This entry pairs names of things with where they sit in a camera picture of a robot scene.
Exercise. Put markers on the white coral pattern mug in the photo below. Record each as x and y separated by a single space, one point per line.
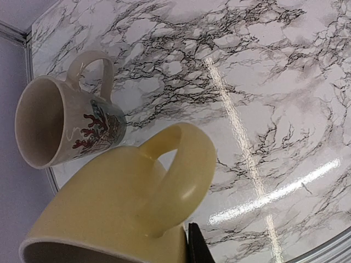
57 121

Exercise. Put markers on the left aluminium frame post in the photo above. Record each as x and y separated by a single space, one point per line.
14 34

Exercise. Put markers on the yellow ceramic mug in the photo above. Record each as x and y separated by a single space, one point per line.
128 204

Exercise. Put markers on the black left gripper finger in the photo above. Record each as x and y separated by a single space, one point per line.
197 248

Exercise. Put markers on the front aluminium table rail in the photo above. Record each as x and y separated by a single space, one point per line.
336 250

